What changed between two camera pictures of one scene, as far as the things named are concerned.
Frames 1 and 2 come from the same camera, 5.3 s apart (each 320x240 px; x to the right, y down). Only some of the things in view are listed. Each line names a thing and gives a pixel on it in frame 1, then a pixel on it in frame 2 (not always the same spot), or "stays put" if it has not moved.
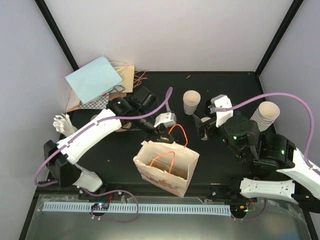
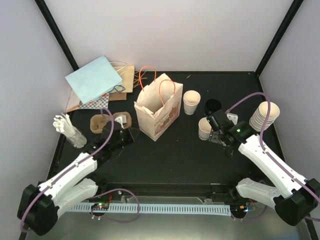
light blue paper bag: x=95 y=79 stays put
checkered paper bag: x=99 y=103 stays put
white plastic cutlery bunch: x=62 y=123 stays put
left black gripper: x=161 y=131 -> x=130 y=137
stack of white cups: x=265 y=115 stays put
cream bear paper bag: x=166 y=164 -> x=158 y=102
